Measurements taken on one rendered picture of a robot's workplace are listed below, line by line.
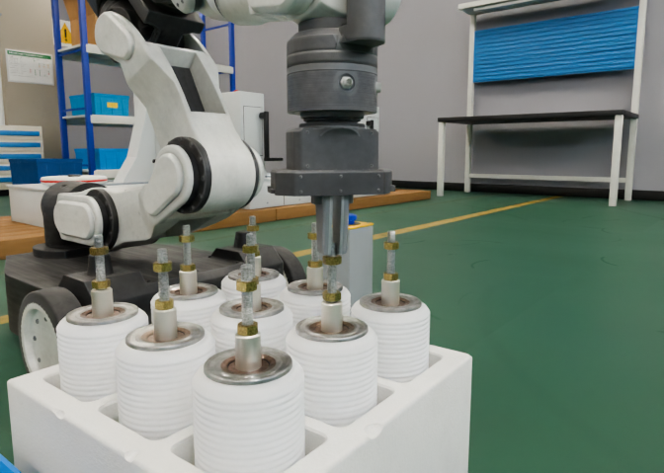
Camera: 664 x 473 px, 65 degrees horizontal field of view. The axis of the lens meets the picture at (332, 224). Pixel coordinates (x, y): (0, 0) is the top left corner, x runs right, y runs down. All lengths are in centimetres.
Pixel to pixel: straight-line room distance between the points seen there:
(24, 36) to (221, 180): 624
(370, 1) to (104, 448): 45
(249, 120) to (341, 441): 294
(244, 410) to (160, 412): 12
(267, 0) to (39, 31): 671
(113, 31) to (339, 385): 86
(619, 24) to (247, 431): 525
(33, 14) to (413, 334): 683
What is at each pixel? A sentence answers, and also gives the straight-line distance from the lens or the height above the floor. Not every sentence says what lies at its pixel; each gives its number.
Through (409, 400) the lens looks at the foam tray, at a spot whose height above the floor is 18.
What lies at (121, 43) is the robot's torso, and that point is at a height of 64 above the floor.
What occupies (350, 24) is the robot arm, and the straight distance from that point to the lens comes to 48.
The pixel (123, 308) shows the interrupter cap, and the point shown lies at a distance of 66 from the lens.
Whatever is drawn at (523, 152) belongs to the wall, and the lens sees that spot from 573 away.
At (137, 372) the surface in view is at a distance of 53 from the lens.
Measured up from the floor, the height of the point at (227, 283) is 25.
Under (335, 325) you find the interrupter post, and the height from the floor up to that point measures 26.
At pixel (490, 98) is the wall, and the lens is 589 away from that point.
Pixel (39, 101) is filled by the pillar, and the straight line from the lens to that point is 707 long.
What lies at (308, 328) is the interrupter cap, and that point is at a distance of 55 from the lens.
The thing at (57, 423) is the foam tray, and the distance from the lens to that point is 61.
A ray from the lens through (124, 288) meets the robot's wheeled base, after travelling 102.
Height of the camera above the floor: 43
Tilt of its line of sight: 8 degrees down
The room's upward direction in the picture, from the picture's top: straight up
